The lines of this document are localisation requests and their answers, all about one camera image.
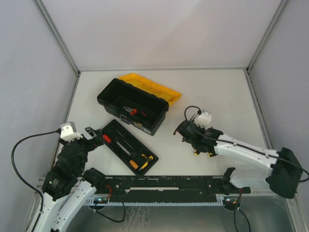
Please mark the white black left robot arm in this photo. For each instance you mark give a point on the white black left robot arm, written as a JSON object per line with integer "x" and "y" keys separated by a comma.
{"x": 68, "y": 185}

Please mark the black orange combination pliers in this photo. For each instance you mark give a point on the black orange combination pliers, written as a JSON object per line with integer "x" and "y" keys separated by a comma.
{"x": 134, "y": 111}

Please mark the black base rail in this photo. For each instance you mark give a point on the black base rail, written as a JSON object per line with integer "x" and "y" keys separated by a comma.
{"x": 208, "y": 184}

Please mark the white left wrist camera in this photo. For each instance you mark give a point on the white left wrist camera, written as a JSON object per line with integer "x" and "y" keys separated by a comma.
{"x": 68, "y": 132}

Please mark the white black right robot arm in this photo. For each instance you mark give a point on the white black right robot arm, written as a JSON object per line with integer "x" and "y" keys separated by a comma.
{"x": 279, "y": 171}

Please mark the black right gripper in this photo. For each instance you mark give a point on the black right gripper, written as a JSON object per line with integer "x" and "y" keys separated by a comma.
{"x": 184, "y": 132}

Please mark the red handled screwdriver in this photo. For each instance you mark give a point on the red handled screwdriver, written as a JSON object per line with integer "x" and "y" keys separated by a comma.
{"x": 118, "y": 147}

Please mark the black toolbox tray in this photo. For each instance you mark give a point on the black toolbox tray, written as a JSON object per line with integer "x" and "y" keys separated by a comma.
{"x": 135, "y": 155}

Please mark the yellow black small screwdriver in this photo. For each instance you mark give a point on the yellow black small screwdriver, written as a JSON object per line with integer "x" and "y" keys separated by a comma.
{"x": 148, "y": 159}

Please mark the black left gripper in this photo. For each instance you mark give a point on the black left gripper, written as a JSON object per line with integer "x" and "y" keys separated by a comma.
{"x": 91, "y": 140}

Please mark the yellow black plastic toolbox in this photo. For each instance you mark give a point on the yellow black plastic toolbox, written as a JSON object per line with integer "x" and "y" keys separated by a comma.
{"x": 136, "y": 91}

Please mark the grey cable duct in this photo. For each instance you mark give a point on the grey cable duct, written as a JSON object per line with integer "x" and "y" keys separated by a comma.
{"x": 183, "y": 200}

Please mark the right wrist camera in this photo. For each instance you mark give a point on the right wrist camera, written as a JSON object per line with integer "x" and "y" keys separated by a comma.
{"x": 202, "y": 119}

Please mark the thin metal rod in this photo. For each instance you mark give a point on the thin metal rod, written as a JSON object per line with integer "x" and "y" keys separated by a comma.
{"x": 122, "y": 141}

